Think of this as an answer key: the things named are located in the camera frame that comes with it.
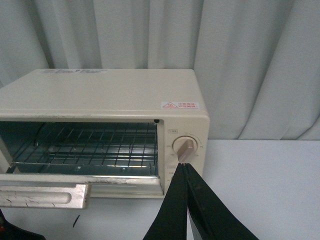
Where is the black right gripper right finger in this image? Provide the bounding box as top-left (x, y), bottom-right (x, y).
top-left (183, 163), bottom-right (257, 240)

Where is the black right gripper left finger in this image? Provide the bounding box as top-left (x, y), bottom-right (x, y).
top-left (144, 163), bottom-right (188, 240)

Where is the oven door with glass window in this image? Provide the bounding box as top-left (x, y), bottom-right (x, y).
top-left (0, 173), bottom-right (165, 209)

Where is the cream toaster oven body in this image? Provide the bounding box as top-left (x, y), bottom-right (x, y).
top-left (0, 69), bottom-right (210, 196)

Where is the upper beige temperature knob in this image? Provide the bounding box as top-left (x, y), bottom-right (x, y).
top-left (172, 136), bottom-right (198, 163)

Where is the red warning sticker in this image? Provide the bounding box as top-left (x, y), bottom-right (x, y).
top-left (160, 101), bottom-right (200, 110)

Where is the black object at lower left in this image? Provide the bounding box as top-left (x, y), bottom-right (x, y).
top-left (0, 211), bottom-right (46, 240)

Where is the white pleated curtain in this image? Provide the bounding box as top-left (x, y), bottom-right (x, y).
top-left (0, 0), bottom-right (320, 140)

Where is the wire oven rack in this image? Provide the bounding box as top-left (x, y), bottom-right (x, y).
top-left (13, 122), bottom-right (158, 168)

